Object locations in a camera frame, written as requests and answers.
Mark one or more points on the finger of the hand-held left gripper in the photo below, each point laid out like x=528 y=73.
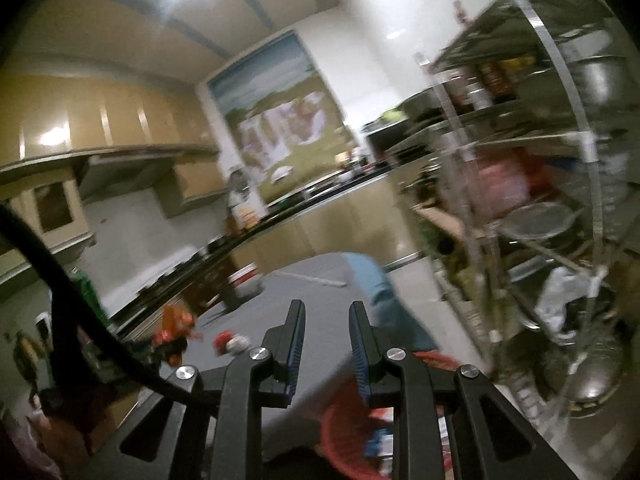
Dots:
x=165 y=351

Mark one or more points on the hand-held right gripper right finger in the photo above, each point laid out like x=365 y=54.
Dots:
x=357 y=355

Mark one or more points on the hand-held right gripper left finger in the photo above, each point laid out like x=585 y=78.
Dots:
x=296 y=350

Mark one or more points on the orange red snack packet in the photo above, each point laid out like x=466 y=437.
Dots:
x=175 y=325

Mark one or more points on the blue table cover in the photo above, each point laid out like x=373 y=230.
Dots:
x=385 y=300

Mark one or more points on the red white wrapper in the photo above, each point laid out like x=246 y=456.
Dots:
x=230 y=344

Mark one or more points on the white thin rod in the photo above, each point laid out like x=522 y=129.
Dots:
x=312 y=280

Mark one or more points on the gas stove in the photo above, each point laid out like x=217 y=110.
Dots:
x=180 y=275

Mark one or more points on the white bowl with red rim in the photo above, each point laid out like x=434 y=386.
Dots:
x=245 y=277

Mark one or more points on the green thermos flask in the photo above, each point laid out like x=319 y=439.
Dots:
x=87 y=292

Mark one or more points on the beige lower cabinets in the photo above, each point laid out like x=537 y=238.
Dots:
x=340 y=220

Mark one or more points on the beige cabinets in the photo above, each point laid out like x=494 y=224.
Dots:
x=125 y=115
x=340 y=220

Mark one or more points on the range hood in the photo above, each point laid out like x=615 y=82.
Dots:
x=125 y=170

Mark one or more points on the white plastic bag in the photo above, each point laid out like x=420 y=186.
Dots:
x=565 y=300

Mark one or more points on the round steel pot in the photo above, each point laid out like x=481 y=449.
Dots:
x=595 y=375

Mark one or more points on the beige upper cabinets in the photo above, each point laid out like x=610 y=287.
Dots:
x=125 y=115

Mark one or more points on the metal shelf rack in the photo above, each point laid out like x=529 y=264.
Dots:
x=585 y=150

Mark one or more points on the small beige wall cabinet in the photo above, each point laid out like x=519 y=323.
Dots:
x=200 y=185

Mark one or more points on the glass-door wall cabinet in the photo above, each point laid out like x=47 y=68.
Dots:
x=52 y=205

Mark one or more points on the waterfall wall poster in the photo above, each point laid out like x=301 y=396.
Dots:
x=280 y=110

